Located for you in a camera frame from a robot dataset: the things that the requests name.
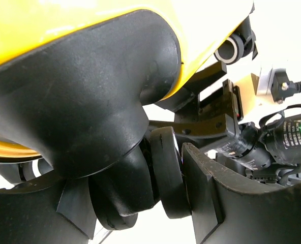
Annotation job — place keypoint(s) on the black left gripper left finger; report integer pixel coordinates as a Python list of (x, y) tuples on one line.
[(76, 206)]

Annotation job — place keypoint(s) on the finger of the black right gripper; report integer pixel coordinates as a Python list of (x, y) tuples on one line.
[(197, 83)]

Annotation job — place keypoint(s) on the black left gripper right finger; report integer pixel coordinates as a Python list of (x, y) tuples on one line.
[(228, 207)]

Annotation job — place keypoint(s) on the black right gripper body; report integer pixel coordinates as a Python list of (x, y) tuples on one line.
[(268, 152)]

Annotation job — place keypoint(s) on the yellow hard-shell suitcase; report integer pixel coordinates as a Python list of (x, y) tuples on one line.
[(75, 77)]

